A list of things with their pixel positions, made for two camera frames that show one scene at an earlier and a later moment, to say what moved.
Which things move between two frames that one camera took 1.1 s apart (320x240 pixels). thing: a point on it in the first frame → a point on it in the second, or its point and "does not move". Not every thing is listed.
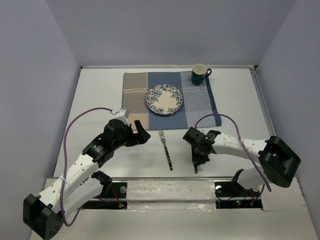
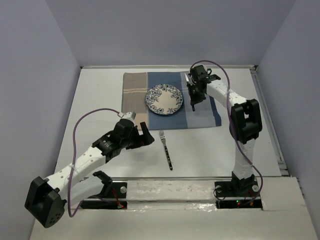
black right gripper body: x=197 y=146 → x=194 y=83
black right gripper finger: x=195 y=153 → x=193 y=93
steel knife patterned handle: x=195 y=165 → x=188 y=83
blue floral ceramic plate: x=164 y=99 does not move
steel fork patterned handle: x=162 y=137 does not move
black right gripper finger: x=204 y=157 → x=200 y=95
